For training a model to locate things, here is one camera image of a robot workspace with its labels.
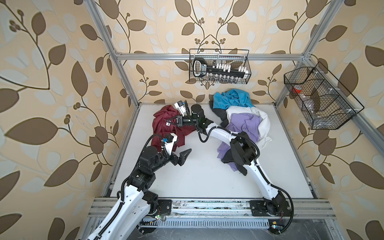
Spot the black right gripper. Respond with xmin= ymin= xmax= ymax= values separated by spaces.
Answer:
xmin=167 ymin=113 xmax=199 ymax=127

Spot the maroon cloth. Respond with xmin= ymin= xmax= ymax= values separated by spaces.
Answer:
xmin=152 ymin=105 xmax=196 ymax=152

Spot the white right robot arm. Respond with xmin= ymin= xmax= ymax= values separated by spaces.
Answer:
xmin=167 ymin=101 xmax=294 ymax=216

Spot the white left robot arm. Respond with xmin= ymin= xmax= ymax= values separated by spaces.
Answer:
xmin=87 ymin=146 xmax=192 ymax=240

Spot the turquoise mesh cloth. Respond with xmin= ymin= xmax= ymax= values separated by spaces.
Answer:
xmin=213 ymin=89 xmax=253 ymax=110

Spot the purple cloth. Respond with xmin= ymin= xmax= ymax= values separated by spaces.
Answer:
xmin=217 ymin=113 xmax=262 ymax=172

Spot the black cloth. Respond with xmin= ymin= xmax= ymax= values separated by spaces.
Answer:
xmin=209 ymin=101 xmax=247 ymax=176

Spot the white cloth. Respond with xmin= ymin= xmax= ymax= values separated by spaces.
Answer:
xmin=226 ymin=106 xmax=272 ymax=150

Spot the black tool in basket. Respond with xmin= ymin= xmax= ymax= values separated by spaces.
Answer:
xmin=190 ymin=57 xmax=252 ymax=79

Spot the red capped clear bottle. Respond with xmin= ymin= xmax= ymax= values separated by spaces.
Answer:
xmin=293 ymin=85 xmax=318 ymax=118

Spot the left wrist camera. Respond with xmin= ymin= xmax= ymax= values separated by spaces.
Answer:
xmin=162 ymin=133 xmax=178 ymax=155

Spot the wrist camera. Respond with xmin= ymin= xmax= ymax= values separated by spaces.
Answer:
xmin=174 ymin=101 xmax=189 ymax=117
xmin=162 ymin=133 xmax=178 ymax=155

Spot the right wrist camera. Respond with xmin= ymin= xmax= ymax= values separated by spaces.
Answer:
xmin=174 ymin=101 xmax=189 ymax=117

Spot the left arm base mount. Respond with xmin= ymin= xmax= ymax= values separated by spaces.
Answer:
xmin=147 ymin=199 xmax=173 ymax=217

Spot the black wire basket back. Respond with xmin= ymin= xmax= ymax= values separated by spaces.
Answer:
xmin=189 ymin=48 xmax=252 ymax=85

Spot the black wire basket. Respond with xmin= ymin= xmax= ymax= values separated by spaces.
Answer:
xmin=189 ymin=48 xmax=252 ymax=85
xmin=284 ymin=62 xmax=364 ymax=130

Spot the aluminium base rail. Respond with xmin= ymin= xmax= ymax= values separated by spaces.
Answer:
xmin=87 ymin=198 xmax=337 ymax=230

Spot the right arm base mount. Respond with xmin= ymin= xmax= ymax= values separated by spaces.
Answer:
xmin=249 ymin=198 xmax=293 ymax=217

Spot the black wire basket right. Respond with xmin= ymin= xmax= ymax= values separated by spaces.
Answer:
xmin=284 ymin=62 xmax=364 ymax=130

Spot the aluminium frame post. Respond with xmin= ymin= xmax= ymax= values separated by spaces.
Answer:
xmin=85 ymin=0 xmax=140 ymax=109

